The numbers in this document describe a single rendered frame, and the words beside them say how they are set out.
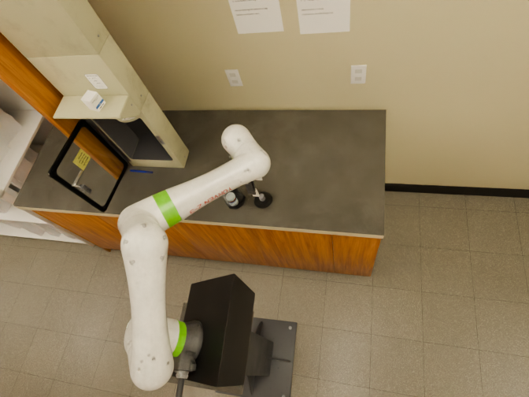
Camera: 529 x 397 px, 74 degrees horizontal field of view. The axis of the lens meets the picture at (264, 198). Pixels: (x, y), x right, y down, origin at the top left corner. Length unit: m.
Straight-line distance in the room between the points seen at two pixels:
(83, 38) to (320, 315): 2.00
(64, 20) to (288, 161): 1.09
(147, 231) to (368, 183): 1.10
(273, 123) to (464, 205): 1.53
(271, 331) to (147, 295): 1.55
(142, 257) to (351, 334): 1.75
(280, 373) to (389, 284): 0.91
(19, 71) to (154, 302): 1.07
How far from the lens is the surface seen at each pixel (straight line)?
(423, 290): 2.57
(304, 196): 1.71
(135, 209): 1.13
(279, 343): 2.48
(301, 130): 1.92
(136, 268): 1.00
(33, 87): 1.75
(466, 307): 2.61
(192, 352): 1.40
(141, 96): 1.65
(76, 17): 1.42
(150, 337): 1.12
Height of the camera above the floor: 2.46
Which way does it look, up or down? 61 degrees down
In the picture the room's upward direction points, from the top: 24 degrees counter-clockwise
